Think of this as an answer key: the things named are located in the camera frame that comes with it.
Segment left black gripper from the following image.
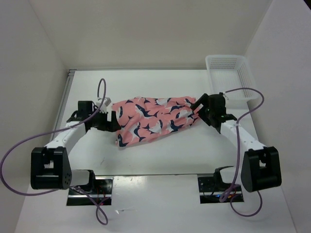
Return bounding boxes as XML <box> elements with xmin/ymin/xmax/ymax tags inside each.
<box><xmin>88</xmin><ymin>108</ymin><xmax>121</xmax><ymax>132</ymax></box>

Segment pink shark print shorts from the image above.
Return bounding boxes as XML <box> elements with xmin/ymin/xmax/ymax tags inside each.
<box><xmin>112</xmin><ymin>96</ymin><xmax>199</xmax><ymax>148</ymax></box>

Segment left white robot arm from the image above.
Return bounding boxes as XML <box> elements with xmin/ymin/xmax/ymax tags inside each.
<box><xmin>31</xmin><ymin>98</ymin><xmax>121</xmax><ymax>194</ymax></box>

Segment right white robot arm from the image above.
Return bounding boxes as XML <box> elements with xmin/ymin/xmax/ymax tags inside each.
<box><xmin>190</xmin><ymin>93</ymin><xmax>282</xmax><ymax>195</ymax></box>

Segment white plastic basket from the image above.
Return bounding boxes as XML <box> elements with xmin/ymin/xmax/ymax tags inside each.
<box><xmin>205</xmin><ymin>55</ymin><xmax>259</xmax><ymax>104</ymax></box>

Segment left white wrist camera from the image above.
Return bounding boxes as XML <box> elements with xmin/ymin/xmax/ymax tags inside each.
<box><xmin>96</xmin><ymin>98</ymin><xmax>111</xmax><ymax>112</ymax></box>

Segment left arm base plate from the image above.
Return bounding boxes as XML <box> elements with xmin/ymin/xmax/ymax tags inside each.
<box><xmin>66</xmin><ymin>177</ymin><xmax>113</xmax><ymax>206</ymax></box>

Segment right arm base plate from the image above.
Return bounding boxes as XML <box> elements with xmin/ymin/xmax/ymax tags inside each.
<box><xmin>197</xmin><ymin>174</ymin><xmax>244</xmax><ymax>204</ymax></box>

